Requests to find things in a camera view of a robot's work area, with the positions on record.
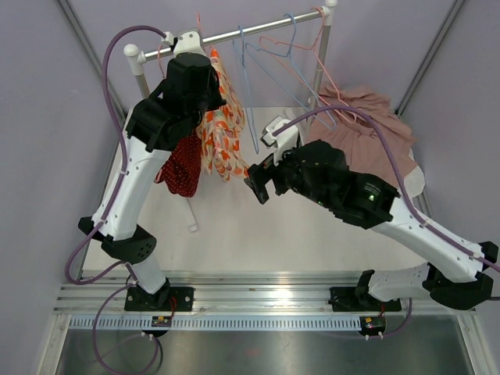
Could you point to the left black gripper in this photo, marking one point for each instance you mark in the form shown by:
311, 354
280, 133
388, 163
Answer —
216, 99

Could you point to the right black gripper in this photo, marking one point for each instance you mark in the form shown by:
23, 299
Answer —
263, 173

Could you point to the pink skirt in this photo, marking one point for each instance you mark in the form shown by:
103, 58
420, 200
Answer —
359, 142

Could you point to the blue hanger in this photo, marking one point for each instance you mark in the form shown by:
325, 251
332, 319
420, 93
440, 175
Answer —
248, 96
318, 48

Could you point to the white skirt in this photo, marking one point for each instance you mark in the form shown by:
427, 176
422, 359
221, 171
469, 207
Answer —
414, 179

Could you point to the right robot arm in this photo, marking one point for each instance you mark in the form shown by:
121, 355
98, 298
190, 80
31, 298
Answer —
453, 273

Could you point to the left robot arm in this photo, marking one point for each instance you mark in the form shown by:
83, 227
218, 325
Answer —
154, 128

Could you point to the orange floral skirt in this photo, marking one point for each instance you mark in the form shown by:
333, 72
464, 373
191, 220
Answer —
221, 129

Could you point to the red polka dot skirt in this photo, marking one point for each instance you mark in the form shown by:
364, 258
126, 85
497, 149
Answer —
181, 172

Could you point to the metal clothes rack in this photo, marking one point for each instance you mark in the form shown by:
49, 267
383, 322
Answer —
138, 58

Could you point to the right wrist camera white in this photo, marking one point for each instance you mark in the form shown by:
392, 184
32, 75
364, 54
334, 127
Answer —
281, 143

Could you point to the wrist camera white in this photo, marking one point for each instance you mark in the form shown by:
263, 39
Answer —
281, 143
189, 41

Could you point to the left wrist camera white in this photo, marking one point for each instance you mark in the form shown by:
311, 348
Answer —
189, 41

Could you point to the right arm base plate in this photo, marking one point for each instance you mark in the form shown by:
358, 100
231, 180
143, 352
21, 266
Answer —
356, 300

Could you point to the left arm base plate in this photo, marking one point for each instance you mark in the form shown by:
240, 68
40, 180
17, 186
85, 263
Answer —
177, 299

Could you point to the aluminium rail frame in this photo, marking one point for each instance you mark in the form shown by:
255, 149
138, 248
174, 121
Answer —
246, 293

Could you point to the slotted cable duct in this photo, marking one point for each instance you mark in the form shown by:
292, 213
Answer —
216, 323

